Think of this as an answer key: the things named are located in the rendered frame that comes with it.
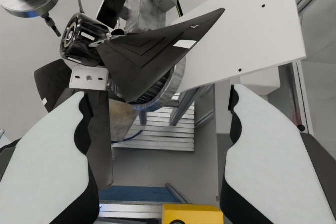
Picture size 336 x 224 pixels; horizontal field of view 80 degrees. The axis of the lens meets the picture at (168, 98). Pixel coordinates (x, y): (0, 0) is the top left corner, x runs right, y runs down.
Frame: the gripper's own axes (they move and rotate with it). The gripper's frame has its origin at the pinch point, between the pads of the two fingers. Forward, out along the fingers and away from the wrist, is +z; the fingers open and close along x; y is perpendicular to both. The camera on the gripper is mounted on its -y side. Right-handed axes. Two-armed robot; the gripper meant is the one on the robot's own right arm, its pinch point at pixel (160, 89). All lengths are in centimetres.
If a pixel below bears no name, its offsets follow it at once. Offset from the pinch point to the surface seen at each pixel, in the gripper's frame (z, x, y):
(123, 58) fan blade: 21.2, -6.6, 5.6
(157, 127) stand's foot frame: 115, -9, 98
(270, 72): 63, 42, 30
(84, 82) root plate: 35.0, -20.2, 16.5
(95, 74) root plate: 36.9, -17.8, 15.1
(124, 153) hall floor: 103, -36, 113
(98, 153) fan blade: 21.1, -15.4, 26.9
